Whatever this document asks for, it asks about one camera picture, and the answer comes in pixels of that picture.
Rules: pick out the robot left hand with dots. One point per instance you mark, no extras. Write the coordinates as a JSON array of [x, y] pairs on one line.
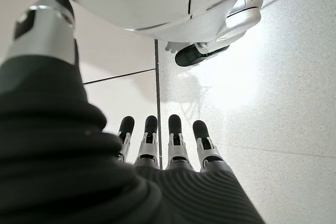
[[65, 155]]

